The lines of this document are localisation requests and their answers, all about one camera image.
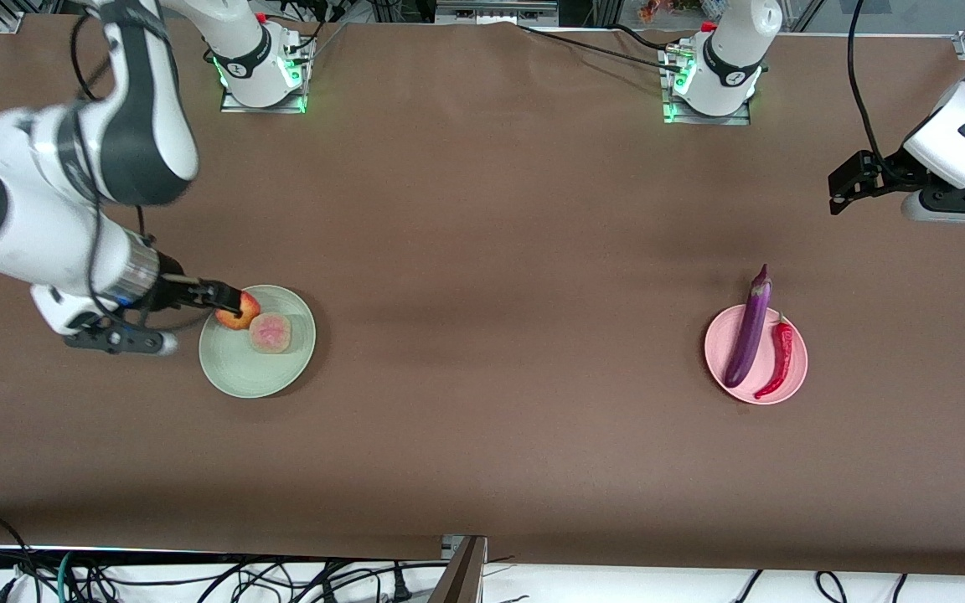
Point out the brown table cloth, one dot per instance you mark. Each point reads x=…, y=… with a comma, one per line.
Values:
x=482, y=167

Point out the red chili pepper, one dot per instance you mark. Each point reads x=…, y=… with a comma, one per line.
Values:
x=781, y=352

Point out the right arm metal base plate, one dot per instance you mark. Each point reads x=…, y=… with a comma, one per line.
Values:
x=263, y=108

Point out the pink plate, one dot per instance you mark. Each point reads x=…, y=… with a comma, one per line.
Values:
x=784, y=368

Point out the orange red object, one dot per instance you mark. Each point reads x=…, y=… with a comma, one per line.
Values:
x=654, y=10

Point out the light green plate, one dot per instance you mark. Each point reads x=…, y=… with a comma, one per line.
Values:
x=248, y=373

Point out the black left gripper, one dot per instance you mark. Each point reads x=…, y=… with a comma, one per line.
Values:
x=886, y=173

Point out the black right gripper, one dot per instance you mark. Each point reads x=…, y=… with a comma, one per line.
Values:
x=172, y=293

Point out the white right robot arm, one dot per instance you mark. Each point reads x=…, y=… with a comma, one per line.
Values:
x=22, y=218

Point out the purple eggplant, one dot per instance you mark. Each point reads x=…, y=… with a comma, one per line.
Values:
x=746, y=335

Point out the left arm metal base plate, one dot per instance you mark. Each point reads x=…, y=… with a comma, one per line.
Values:
x=704, y=119

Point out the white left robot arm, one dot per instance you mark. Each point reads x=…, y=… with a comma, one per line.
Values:
x=725, y=59

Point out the pink peach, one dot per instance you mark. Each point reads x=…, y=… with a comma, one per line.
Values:
x=270, y=333

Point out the red apple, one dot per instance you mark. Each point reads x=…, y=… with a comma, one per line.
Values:
x=241, y=318

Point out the aluminium profile post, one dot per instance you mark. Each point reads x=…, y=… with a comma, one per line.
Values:
x=461, y=574

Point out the aluminium frame bar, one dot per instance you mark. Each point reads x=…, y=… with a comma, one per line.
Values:
x=495, y=10

